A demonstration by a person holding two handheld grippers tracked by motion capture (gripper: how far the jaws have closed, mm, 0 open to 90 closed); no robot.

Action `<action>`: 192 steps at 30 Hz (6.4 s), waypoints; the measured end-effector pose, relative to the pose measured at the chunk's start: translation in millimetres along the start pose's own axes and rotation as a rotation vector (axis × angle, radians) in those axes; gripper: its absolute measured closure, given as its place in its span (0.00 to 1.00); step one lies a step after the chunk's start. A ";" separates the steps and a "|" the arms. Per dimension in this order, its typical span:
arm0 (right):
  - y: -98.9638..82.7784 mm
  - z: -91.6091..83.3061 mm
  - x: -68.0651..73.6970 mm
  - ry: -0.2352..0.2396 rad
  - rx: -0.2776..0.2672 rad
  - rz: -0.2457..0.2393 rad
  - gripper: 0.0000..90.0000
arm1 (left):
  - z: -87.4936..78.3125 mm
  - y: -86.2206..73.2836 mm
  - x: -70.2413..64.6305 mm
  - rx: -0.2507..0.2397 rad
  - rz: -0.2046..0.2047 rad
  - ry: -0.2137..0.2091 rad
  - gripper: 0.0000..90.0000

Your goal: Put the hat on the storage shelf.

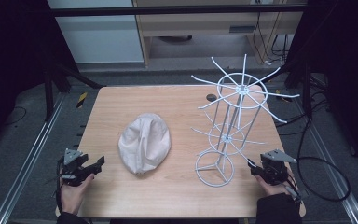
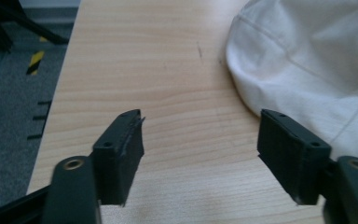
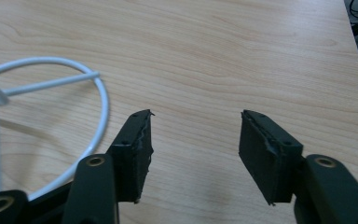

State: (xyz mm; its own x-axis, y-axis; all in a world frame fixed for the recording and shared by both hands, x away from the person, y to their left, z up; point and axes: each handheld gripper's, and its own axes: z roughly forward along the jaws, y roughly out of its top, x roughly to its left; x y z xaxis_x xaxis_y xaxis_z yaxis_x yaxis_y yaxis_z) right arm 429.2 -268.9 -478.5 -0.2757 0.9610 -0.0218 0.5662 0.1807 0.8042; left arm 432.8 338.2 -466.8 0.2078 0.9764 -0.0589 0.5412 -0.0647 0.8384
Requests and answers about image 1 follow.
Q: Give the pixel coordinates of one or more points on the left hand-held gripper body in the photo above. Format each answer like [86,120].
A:
[74,168]

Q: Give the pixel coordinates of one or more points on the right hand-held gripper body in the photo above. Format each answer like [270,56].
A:
[273,169]

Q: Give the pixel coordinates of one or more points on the person's right hand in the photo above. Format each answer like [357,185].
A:
[272,187]

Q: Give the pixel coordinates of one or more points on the person's left hand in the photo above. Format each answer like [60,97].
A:
[72,196]

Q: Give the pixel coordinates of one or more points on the beige cloth hat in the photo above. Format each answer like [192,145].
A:
[144,143]

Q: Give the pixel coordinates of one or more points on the yellow black striped tape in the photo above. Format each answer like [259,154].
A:
[81,99]

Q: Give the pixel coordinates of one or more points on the black round table grommet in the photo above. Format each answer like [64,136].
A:
[211,97]

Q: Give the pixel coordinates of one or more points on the black metal stand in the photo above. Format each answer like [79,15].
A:
[48,93]
[306,90]

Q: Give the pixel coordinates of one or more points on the white cabinet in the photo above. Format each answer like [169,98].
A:
[99,37]

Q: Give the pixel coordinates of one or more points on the black curtain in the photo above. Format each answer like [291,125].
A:
[12,62]
[345,68]

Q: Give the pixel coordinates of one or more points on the light wooden desk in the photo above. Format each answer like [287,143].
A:
[195,25]

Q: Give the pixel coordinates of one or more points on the aluminium floor rail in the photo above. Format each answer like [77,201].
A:
[332,168]
[28,161]

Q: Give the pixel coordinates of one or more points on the black horizontal frame bar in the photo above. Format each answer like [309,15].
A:
[167,10]

